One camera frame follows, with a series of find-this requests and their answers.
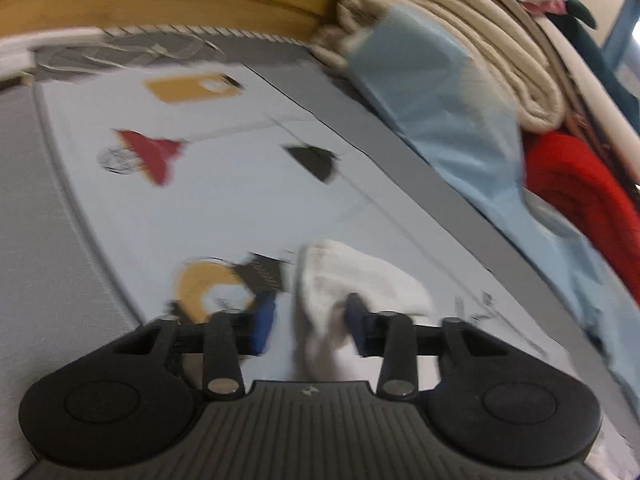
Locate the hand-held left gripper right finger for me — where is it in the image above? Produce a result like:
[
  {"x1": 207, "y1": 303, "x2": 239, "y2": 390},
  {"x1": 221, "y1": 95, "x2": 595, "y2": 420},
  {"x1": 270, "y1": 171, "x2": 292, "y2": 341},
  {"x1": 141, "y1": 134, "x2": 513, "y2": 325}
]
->
[{"x1": 345, "y1": 292, "x2": 507, "y2": 401}]

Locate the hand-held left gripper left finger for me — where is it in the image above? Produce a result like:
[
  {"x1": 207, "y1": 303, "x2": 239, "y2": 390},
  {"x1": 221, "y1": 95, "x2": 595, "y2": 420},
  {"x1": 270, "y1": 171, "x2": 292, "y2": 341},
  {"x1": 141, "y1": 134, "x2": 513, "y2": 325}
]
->
[{"x1": 114, "y1": 292, "x2": 278, "y2": 401}]

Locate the white small garment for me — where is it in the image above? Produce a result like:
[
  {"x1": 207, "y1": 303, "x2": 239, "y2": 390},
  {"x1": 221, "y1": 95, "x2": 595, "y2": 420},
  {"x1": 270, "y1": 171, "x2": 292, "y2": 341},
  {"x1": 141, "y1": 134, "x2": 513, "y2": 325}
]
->
[{"x1": 295, "y1": 239, "x2": 436, "y2": 386}]

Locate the printed light bed sheet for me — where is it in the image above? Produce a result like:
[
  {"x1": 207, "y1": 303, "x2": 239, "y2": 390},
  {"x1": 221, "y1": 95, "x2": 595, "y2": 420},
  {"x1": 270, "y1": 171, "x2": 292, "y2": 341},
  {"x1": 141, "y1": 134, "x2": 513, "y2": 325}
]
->
[{"x1": 32, "y1": 62, "x2": 561, "y2": 361}]

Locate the light blue cloth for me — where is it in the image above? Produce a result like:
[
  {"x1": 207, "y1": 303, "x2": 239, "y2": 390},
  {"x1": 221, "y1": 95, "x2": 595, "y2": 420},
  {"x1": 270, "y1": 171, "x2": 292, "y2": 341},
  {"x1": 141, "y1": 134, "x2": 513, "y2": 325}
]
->
[{"x1": 345, "y1": 2, "x2": 640, "y2": 381}]

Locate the red cloth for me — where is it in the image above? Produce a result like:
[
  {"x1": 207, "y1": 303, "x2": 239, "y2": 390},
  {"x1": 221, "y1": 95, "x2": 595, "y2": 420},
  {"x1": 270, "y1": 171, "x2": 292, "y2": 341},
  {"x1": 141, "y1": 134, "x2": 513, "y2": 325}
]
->
[{"x1": 522, "y1": 132, "x2": 640, "y2": 306}]

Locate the grey patterned cloth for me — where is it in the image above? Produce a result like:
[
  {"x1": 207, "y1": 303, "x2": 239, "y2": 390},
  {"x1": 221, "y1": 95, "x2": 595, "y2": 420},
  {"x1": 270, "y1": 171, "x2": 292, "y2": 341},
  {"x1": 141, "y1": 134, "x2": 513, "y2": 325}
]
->
[{"x1": 30, "y1": 35, "x2": 226, "y2": 83}]

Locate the cream folded blanket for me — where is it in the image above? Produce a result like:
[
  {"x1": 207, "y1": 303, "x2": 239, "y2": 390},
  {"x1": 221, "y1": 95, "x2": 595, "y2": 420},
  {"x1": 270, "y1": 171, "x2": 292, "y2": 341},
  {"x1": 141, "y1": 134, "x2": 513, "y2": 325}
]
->
[{"x1": 310, "y1": 0, "x2": 568, "y2": 133}]

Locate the wooden headboard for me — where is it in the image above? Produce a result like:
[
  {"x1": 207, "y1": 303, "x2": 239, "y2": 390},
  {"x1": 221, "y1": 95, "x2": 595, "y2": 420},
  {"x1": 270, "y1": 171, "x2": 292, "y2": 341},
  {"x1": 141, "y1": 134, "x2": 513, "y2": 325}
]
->
[{"x1": 0, "y1": 0, "x2": 346, "y2": 45}]

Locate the dark teal cloth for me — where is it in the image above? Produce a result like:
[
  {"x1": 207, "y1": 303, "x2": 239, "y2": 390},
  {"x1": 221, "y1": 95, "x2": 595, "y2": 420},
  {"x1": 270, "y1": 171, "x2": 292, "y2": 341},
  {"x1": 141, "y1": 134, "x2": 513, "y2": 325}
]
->
[{"x1": 565, "y1": 0, "x2": 640, "y2": 128}]

